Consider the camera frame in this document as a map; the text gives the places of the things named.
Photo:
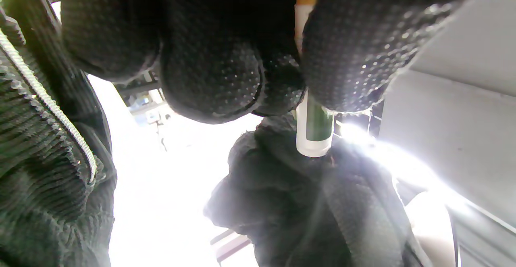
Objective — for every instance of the person's right hand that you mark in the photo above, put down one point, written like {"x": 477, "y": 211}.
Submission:
{"x": 314, "y": 210}

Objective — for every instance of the person's left hand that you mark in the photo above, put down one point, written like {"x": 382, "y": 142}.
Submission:
{"x": 217, "y": 57}

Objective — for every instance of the white green lubricant stick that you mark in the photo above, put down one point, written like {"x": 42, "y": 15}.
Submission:
{"x": 312, "y": 134}

